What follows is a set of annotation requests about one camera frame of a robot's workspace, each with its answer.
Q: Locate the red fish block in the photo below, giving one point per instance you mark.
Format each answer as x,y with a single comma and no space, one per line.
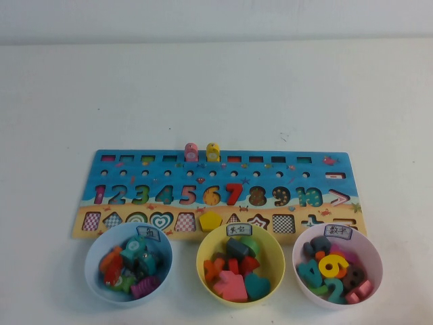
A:
113,271

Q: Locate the green number piece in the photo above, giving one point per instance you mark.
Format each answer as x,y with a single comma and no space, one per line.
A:
316,289

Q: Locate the orange cross piece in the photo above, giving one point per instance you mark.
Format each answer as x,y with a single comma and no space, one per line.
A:
213,269

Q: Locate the small red sign piece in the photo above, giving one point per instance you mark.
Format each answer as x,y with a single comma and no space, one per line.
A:
233,265

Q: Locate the dark brown shape piece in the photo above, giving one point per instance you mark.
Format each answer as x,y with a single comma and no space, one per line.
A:
220,256

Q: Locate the teal fish block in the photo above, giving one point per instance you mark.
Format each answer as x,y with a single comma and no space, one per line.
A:
132,248
145,264

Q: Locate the paper label with two characters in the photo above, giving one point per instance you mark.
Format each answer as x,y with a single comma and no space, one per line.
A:
239,230

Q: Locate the grey trapezoid piece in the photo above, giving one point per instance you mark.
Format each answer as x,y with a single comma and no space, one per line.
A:
236,250

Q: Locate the pale pink plastic bowl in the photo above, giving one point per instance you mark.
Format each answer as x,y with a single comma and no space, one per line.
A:
370,257

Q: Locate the purple fish block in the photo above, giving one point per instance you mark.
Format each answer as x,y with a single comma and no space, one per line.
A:
145,287

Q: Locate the yellow number six piece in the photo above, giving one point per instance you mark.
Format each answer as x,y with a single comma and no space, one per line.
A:
326,265

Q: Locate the orange fish block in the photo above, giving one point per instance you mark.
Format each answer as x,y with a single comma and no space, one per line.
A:
110,259

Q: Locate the yellow fish block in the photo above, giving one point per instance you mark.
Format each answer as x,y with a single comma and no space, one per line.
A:
213,154

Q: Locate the yellow plastic bowl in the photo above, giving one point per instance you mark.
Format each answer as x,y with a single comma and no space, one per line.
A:
208,245

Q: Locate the green fish block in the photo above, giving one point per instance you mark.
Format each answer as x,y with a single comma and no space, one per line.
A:
123,284

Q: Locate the brown number eight piece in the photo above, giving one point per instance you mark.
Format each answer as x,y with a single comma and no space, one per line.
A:
358,271

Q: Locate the red number seven piece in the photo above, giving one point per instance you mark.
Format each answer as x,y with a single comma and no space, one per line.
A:
234,195

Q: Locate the pink fish block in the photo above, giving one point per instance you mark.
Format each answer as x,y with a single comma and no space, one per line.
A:
191,154

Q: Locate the pink equals sign piece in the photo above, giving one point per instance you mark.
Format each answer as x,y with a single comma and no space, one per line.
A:
365,287

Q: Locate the teal number two piece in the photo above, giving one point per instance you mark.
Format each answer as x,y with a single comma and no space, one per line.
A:
333,291

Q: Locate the paper label reading numbers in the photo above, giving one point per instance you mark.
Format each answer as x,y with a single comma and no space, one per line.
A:
337,232

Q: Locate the grey number piece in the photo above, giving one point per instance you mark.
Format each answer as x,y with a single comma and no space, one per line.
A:
318,243

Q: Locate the teal number four piece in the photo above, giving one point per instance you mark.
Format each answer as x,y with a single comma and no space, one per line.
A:
309,271

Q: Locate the light blue plastic bowl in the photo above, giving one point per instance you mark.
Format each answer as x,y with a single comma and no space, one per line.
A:
94,277

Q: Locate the yellow pentagon piece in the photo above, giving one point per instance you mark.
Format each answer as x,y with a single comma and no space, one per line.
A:
210,221

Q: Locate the pink arrow piece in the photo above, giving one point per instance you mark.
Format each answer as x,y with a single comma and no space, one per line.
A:
230,286

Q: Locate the paper label with fish character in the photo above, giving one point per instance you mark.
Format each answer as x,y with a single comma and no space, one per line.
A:
147,233

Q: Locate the blue wooden number puzzle board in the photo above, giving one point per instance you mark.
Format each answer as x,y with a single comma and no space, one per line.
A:
159,179

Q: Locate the green round piece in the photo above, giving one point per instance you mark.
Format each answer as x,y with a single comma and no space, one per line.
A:
252,243

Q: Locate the red shape piece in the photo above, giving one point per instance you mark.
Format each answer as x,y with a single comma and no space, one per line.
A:
250,265

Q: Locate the magenta number piece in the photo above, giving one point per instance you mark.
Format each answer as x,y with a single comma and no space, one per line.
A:
352,257

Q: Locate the teal heart piece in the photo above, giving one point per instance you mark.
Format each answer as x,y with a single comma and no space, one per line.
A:
257,286

